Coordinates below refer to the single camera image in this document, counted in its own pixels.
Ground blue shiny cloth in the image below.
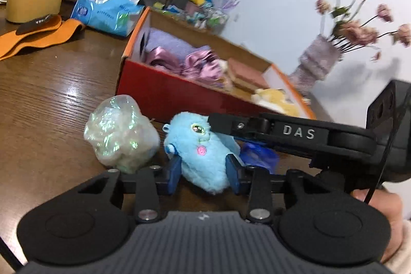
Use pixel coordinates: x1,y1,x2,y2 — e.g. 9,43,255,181
239,141,281,174

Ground black cable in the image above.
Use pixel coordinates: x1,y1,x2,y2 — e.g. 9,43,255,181
364,102,405,205

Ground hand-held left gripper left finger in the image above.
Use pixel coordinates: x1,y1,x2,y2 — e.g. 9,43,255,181
77,156,183,224

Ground yellow plush toy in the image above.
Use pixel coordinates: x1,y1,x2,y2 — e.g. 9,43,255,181
250,88,301,117

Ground person's right forearm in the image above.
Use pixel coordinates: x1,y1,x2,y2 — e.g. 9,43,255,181
380,219,411,274

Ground light purple cloth pouch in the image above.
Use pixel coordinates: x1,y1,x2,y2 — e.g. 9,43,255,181
144,28,212,63

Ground iridescent crinkly plastic bag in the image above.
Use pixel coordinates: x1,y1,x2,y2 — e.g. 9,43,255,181
84,95,160,174

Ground wire storage trolley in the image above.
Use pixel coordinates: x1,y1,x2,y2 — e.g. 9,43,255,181
184,1,230,34

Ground person's right hand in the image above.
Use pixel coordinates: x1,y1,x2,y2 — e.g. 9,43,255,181
351,188,405,262

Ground pink sponge block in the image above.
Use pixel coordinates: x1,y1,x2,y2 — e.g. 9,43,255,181
226,58,270,91

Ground pink textured vase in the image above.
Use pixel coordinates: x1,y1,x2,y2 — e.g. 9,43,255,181
289,35,342,98

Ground blue fluffy plush toy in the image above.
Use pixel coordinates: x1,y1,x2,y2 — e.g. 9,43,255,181
163,112,245,196

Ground blue tissue pack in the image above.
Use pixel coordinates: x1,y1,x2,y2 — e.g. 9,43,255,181
71,0,145,37

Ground red orange cardboard box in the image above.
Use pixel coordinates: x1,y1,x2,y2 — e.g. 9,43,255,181
116,6,317,120

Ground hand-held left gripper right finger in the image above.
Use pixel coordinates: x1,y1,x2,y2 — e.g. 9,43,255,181
225,154,347,224

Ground pink satin scrunchie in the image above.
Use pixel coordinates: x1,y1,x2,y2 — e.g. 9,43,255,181
181,50,226,86
146,48,181,69

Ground dried pink roses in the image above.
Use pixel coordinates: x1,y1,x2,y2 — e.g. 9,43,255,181
315,0,411,61

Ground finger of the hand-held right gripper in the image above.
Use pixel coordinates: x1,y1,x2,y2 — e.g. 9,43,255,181
208,113,274,147

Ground orange leather strap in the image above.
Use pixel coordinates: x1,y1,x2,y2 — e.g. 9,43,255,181
0,14,87,61

